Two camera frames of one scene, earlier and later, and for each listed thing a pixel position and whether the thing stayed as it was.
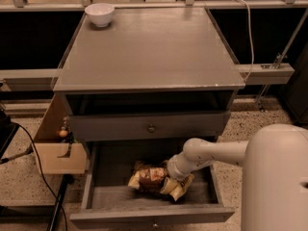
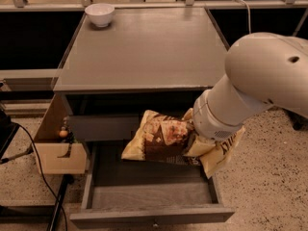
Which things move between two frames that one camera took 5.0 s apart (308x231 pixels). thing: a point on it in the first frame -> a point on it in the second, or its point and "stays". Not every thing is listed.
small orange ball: [64, 134] stays
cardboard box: [54, 156] stays
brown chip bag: [148, 176] -> [164, 137]
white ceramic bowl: [100, 13] stays
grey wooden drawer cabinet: [148, 74] stays
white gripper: [173, 169] -> [210, 123]
